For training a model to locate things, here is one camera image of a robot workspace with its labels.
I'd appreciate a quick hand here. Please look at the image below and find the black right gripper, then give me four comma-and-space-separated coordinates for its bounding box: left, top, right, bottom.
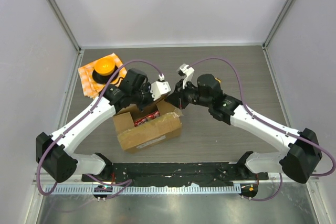
165, 78, 212, 110

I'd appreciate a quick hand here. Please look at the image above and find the brown cardboard express box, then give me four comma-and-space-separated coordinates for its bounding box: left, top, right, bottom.
113, 99, 183, 153

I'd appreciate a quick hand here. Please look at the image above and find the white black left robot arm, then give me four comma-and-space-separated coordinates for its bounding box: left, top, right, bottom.
36, 68, 153, 183

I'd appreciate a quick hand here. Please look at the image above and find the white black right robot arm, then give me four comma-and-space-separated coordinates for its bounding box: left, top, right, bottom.
165, 74, 322, 184

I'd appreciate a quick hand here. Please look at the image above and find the red toothpaste box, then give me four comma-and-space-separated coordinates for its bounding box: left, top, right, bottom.
134, 110, 160, 127

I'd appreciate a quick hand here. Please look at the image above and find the orange bowl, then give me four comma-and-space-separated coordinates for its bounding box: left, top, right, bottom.
94, 58, 116, 76

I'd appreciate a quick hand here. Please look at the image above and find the orange patterned cloth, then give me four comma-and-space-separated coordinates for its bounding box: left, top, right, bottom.
78, 53, 122, 99

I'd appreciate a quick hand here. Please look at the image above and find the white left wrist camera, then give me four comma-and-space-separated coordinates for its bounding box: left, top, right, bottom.
150, 74, 171, 101

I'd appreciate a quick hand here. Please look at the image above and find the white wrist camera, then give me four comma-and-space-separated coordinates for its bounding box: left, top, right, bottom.
177, 63, 194, 89
150, 74, 171, 101

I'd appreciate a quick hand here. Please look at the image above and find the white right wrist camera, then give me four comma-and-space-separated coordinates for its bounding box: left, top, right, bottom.
177, 63, 194, 89

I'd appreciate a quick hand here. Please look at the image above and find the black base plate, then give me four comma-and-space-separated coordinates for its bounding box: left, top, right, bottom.
81, 161, 268, 188

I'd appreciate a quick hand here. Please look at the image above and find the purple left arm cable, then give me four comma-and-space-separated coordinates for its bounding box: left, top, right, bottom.
36, 59, 165, 200

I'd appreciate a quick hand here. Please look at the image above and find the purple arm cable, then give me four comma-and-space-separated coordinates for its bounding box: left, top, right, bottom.
36, 59, 165, 200
188, 56, 336, 201

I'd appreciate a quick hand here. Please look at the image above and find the slotted cable duct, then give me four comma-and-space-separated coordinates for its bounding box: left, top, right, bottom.
52, 183, 241, 195

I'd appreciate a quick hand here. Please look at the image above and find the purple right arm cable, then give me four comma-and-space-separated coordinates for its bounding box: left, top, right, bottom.
188, 56, 336, 201

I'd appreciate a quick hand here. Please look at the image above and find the aluminium frame rail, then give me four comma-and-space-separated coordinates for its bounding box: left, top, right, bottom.
46, 0, 81, 54

